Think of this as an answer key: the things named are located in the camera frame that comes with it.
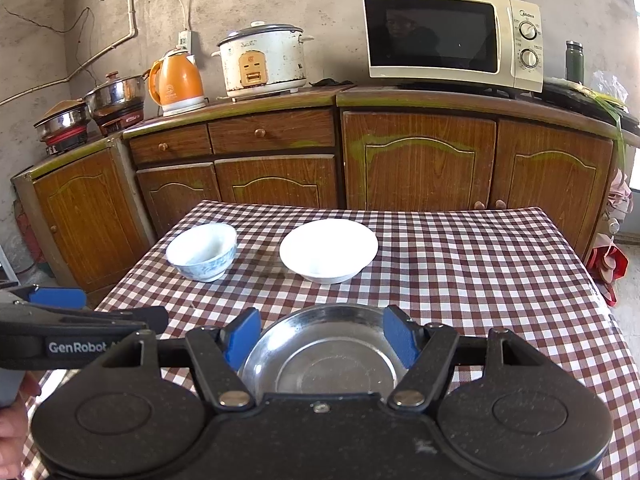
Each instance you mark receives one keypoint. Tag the plain white bowl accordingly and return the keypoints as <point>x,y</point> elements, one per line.
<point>327,250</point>

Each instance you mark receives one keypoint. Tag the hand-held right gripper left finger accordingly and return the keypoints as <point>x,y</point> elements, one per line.
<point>244,340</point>

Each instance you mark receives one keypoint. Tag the pink cloth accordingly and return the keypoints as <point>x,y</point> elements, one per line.
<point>620,195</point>

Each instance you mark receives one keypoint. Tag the blue patterned white bowl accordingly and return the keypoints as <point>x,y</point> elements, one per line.
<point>201,252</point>

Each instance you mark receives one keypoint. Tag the steel bowl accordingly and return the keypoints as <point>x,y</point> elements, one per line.
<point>325,360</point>

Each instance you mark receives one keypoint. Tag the white wall socket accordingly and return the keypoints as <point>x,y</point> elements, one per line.
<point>185,41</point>

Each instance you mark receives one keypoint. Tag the red gas cylinder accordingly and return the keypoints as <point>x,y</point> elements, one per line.
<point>30,240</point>

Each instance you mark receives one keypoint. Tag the red black induction cooker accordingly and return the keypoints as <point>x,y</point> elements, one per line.
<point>122,122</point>

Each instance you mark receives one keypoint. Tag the red bag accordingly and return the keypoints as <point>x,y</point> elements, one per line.
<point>607,270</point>

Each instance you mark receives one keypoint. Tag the steel pot with brown lid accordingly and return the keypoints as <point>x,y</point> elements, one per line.
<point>62,120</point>

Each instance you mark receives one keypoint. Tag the brown white checkered tablecloth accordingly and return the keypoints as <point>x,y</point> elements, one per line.
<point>475,285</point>

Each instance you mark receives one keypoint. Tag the steel pot with glass lid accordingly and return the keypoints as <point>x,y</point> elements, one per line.
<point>117,95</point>

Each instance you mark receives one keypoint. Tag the green onions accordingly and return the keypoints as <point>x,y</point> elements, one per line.
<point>617,115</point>

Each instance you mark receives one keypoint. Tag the wooden cabinet door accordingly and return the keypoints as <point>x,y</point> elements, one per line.
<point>550,180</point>
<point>420,160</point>
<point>90,215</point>
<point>275,180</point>
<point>175,200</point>

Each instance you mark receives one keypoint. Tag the red electric stove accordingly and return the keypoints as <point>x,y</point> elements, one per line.
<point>72,142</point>

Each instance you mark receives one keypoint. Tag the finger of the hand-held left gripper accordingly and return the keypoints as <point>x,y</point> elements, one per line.
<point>60,297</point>
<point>125,319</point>

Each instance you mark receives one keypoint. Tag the person's left hand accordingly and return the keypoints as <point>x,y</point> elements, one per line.
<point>12,425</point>

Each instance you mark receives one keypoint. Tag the orange electric kettle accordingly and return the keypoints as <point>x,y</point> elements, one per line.
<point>177,85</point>

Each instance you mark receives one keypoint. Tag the white wall conduit pipe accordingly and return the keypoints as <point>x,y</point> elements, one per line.
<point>131,0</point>

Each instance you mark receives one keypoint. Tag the white rice cooker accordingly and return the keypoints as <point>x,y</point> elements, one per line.
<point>260,60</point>

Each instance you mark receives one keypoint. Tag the dark cloth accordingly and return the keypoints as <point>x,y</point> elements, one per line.
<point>330,82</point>

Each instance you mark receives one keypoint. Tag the clear plastic bag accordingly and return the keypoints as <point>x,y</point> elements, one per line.
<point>610,87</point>

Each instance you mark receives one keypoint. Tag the wide wooden drawer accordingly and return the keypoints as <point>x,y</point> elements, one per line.
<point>270,132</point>

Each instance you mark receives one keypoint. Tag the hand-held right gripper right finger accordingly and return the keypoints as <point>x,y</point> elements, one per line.
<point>401,337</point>

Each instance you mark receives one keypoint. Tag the cream microwave oven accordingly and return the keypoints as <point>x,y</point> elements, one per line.
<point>450,40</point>

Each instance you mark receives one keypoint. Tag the two-door wooden cabinet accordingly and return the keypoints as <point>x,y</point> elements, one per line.
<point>475,160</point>

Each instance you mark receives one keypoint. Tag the narrow wooden drawer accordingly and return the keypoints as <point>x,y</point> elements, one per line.
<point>170,145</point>

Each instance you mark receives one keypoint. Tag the single-door wooden cabinet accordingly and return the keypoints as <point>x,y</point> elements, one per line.
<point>85,210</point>

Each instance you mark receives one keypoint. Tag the dark round tray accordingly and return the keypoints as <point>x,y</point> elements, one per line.
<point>575,100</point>

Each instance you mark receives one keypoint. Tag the green thermos bottle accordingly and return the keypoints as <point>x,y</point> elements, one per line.
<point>574,62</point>

